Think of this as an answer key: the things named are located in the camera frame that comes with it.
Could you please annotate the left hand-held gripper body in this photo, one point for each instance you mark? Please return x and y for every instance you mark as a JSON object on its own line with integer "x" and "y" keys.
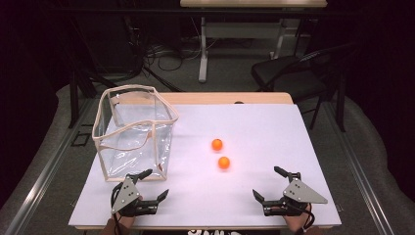
{"x": 126, "y": 196}

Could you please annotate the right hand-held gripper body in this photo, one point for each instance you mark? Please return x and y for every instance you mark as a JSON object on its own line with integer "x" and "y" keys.
{"x": 300, "y": 194}

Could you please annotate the clear plastic bag beige trim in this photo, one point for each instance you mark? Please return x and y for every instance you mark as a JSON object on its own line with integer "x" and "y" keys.
{"x": 130, "y": 153}

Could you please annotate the orange ball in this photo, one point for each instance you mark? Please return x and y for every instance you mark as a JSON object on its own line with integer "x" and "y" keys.
{"x": 217, "y": 144}
{"x": 223, "y": 162}

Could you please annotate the person's left hand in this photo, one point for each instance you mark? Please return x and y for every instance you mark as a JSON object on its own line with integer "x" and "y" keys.
{"x": 125, "y": 222}

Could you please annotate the person's right hand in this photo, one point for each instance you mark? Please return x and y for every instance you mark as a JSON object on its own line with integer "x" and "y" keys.
{"x": 295, "y": 222}

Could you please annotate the white table mat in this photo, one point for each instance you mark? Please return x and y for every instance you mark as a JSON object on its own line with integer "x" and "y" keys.
{"x": 261, "y": 147}

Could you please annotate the black white printed clothing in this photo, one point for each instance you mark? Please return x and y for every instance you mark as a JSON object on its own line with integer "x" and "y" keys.
{"x": 212, "y": 232}

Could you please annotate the black table grommet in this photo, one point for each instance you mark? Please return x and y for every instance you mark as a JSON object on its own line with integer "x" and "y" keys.
{"x": 239, "y": 102}

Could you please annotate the black folding chair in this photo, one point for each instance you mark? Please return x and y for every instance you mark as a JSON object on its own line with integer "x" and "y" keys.
{"x": 287, "y": 78}

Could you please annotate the black tripod stand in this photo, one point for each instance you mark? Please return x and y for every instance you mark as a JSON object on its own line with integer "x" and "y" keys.
{"x": 160, "y": 80}

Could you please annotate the wooden table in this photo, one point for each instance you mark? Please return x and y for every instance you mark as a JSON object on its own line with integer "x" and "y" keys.
{"x": 212, "y": 98}

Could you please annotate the dark curtain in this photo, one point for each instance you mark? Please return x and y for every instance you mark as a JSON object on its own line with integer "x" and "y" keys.
{"x": 385, "y": 98}
{"x": 19, "y": 98}

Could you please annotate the white desk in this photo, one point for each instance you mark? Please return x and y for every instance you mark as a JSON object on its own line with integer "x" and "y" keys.
{"x": 203, "y": 49}

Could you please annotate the grey metal floor rail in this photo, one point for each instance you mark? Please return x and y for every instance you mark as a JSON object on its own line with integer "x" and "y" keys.
{"x": 39, "y": 182}
{"x": 365, "y": 189}

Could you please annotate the black metal frame post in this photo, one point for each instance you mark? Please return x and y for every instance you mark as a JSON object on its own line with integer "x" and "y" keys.
{"x": 341, "y": 107}
{"x": 74, "y": 104}

